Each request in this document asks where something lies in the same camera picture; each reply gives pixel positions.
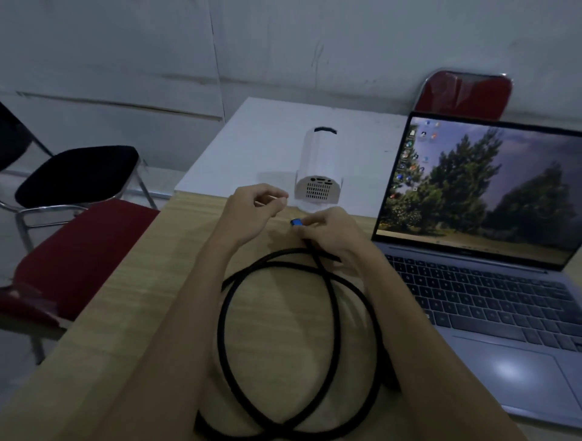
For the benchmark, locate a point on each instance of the person's left hand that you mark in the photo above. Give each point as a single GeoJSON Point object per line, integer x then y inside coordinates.
{"type": "Point", "coordinates": [241, 213]}

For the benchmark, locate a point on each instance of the person's right hand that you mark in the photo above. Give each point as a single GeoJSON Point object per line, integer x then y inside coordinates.
{"type": "Point", "coordinates": [338, 236]}

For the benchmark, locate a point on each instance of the person's right thumb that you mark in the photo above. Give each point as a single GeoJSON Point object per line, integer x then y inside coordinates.
{"type": "Point", "coordinates": [311, 231]}

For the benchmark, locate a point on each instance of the person's left thumb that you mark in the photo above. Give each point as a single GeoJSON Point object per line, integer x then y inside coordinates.
{"type": "Point", "coordinates": [269, 203]}

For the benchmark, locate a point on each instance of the person's left forearm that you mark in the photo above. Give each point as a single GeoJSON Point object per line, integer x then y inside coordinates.
{"type": "Point", "coordinates": [182, 327]}

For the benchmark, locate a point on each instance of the person's right forearm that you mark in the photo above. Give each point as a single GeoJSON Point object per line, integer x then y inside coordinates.
{"type": "Point", "coordinates": [423, 345]}

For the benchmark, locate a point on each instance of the white mini projector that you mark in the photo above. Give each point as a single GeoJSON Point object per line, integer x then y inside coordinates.
{"type": "Point", "coordinates": [318, 159]}

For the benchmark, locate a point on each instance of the grey laptop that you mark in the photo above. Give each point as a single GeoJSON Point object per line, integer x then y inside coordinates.
{"type": "Point", "coordinates": [477, 272]}

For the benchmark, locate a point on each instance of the black padded chair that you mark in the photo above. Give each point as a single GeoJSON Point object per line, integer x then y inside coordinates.
{"type": "Point", "coordinates": [77, 172]}

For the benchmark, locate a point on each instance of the red padded chair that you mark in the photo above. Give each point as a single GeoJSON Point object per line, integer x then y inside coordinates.
{"type": "Point", "coordinates": [77, 259]}

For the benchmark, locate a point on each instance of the red chair with chrome frame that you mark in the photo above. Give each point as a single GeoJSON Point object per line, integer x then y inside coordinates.
{"type": "Point", "coordinates": [463, 95]}

